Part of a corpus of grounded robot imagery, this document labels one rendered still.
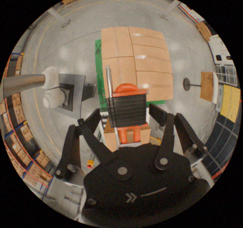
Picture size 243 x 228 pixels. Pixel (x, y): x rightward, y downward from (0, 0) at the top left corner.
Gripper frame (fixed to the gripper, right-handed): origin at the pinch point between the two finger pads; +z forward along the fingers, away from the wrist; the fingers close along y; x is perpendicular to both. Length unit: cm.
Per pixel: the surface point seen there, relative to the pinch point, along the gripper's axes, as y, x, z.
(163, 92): 62, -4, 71
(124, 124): -0.5, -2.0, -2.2
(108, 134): -12.7, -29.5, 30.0
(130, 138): 1.2, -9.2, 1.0
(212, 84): 178, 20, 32
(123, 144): -1.2, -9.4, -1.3
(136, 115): 2.1, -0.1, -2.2
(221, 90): 736, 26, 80
